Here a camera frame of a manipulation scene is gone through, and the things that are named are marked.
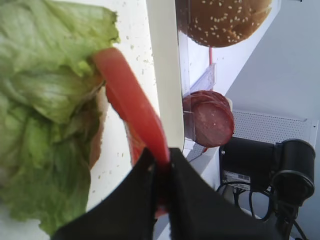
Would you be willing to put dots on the red tomato slice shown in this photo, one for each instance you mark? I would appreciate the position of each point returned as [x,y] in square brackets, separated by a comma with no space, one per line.
[124,93]

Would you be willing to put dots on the clear holder lower right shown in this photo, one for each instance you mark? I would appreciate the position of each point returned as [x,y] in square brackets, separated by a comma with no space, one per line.
[192,150]

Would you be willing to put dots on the right red straw rod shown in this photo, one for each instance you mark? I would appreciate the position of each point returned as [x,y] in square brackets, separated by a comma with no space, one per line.
[210,54]

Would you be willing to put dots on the bottom bun on tray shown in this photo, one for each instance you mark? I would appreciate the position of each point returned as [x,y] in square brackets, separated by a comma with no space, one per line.
[96,144]

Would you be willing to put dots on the black right robot arm base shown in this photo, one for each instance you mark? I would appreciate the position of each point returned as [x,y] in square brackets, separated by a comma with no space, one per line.
[288,167]

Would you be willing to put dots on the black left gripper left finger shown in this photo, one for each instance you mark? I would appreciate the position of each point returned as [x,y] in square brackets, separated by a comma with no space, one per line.
[128,213]

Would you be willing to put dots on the sesame bun front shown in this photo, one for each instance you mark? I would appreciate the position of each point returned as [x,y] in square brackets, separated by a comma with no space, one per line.
[220,23]

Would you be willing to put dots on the white stopper behind meat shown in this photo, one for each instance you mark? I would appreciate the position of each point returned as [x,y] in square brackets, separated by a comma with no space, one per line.
[230,104]

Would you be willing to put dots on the clear holder upper right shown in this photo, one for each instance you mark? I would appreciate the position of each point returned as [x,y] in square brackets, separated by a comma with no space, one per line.
[206,81]

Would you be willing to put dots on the sliced meat patties stack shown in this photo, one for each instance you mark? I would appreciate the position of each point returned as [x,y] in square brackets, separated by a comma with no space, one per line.
[208,119]

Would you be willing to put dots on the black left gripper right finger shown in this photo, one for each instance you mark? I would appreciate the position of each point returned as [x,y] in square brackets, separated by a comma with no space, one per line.
[198,212]

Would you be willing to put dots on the lettuce leaf on bun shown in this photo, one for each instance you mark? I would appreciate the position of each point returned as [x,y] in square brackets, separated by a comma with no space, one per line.
[48,109]

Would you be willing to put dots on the clear holder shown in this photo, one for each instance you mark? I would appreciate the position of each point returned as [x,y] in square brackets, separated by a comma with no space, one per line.
[206,81]
[192,150]

